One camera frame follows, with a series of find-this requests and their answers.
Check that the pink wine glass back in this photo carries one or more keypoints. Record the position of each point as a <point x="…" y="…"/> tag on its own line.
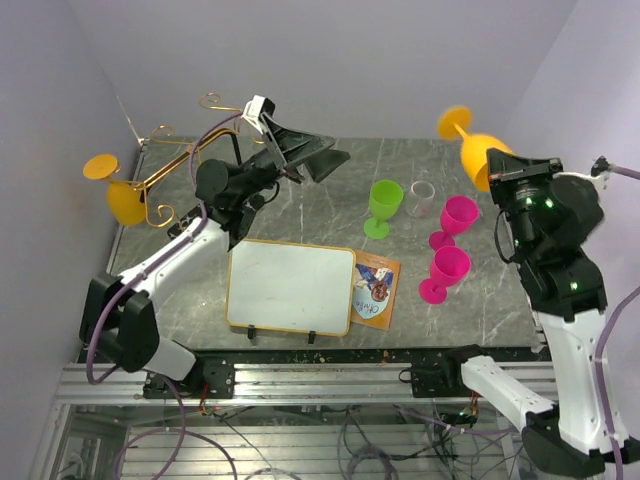
<point x="448" y="267"/>

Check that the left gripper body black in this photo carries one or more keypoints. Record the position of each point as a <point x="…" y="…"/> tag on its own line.
<point x="263" y="171"/>

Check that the yellow wine glass back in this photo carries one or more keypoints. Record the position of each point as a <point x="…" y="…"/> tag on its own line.
<point x="455" y="123"/>

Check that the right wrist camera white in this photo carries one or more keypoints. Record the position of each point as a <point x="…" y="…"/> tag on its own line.
<point x="598" y="175"/>

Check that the pink wine glass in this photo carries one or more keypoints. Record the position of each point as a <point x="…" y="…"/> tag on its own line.
<point x="448" y="267"/>
<point x="458" y="215"/>

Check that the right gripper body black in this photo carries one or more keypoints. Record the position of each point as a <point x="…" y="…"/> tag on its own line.
<point x="515" y="196"/>

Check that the orange Othello book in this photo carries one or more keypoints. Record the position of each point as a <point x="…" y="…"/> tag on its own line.
<point x="375" y="281"/>

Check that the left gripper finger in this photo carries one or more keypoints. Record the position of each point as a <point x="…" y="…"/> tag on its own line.
<point x="320" y="166"/>
<point x="292" y="146"/>

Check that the yellow wine glass front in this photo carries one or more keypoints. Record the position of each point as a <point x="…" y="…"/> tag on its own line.
<point x="123" y="197"/>

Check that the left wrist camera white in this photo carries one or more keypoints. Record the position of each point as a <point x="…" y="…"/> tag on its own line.
<point x="253" y="110"/>

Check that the whiteboard with yellow frame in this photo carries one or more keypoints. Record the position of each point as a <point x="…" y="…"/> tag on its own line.
<point x="290" y="287"/>

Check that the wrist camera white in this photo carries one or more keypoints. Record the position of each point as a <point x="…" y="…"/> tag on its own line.
<point x="253" y="110"/>
<point x="598" y="175"/>

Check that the aluminium mounting rail frame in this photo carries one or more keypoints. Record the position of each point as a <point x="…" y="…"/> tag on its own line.
<point x="303" y="378"/>

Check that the yellow wine glass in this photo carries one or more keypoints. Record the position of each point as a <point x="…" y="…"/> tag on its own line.
<point x="123" y="197"/>
<point x="455" y="123"/>

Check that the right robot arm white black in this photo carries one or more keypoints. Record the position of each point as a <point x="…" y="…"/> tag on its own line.
<point x="581" y="433"/>

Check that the pink wine glass front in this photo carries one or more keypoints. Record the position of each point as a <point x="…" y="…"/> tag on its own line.
<point x="458" y="215"/>

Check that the green wine glass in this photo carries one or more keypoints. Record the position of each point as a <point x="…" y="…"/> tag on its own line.
<point x="385" y="198"/>

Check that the clear wine glass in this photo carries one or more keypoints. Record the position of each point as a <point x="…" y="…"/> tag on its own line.
<point x="419" y="199"/>

